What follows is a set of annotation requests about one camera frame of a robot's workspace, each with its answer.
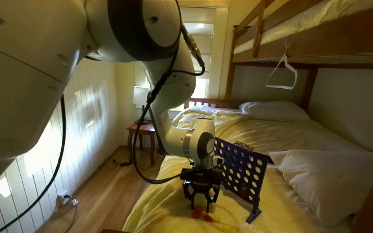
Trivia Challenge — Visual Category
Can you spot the white shade table lamp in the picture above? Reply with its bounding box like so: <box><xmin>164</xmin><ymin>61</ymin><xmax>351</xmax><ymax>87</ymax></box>
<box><xmin>133</xmin><ymin>84</ymin><xmax>153</xmax><ymax>126</ymax></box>

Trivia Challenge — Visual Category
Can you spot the black floor cable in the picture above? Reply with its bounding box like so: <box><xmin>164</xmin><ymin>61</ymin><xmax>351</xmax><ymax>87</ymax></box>
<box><xmin>110</xmin><ymin>157</ymin><xmax>135</xmax><ymax>169</ymax></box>

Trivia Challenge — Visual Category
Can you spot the large white pillow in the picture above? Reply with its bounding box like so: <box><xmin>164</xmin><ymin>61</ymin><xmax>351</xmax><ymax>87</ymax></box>
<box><xmin>269</xmin><ymin>148</ymin><xmax>373</xmax><ymax>229</ymax></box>

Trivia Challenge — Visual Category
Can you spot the pale bunk mattress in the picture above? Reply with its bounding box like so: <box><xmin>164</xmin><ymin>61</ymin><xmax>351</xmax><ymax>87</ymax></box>
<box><xmin>234</xmin><ymin>0</ymin><xmax>373</xmax><ymax>56</ymax></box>

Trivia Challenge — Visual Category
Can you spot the blue perforated game grid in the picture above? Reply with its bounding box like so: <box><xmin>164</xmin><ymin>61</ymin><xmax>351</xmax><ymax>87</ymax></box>
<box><xmin>212</xmin><ymin>136</ymin><xmax>275</xmax><ymax>226</ymax></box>

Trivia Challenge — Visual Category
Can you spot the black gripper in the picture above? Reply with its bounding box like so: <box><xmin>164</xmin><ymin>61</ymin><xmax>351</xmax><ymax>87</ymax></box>
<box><xmin>179</xmin><ymin>166</ymin><xmax>226</xmax><ymax>213</ymax></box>

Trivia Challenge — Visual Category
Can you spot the small wooden nightstand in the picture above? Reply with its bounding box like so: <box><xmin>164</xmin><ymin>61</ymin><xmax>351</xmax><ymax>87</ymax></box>
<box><xmin>126</xmin><ymin>122</ymin><xmax>158</xmax><ymax>167</ymax></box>

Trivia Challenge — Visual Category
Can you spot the small white pillow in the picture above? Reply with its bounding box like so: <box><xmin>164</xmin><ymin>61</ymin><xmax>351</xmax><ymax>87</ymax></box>
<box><xmin>239</xmin><ymin>100</ymin><xmax>313</xmax><ymax>122</ymax></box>

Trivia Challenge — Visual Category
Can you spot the white clothes hanger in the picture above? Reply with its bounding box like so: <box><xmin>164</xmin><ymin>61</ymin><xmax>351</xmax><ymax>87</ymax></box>
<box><xmin>265</xmin><ymin>42</ymin><xmax>300</xmax><ymax>91</ymax></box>

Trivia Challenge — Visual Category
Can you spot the white window blind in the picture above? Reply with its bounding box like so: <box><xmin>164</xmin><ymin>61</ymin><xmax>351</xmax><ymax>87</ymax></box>
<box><xmin>180</xmin><ymin>5</ymin><xmax>230</xmax><ymax>100</ymax></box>

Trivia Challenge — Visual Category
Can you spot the white wall plug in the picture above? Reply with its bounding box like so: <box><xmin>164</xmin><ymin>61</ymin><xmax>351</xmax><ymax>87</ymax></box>
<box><xmin>56</xmin><ymin>192</ymin><xmax>81</xmax><ymax>209</ymax></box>

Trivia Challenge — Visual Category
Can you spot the yellow bed blanket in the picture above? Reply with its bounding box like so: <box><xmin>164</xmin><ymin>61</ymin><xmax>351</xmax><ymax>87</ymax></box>
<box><xmin>122</xmin><ymin>106</ymin><xmax>370</xmax><ymax>233</ymax></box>

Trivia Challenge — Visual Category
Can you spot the thick black hanging cable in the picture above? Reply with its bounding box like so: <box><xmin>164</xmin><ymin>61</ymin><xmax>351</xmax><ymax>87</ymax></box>
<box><xmin>0</xmin><ymin>95</ymin><xmax>68</xmax><ymax>233</ymax></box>

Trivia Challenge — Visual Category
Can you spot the wooden bunk bed frame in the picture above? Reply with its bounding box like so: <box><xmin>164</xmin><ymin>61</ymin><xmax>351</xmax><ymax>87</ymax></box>
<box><xmin>182</xmin><ymin>0</ymin><xmax>373</xmax><ymax>233</ymax></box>

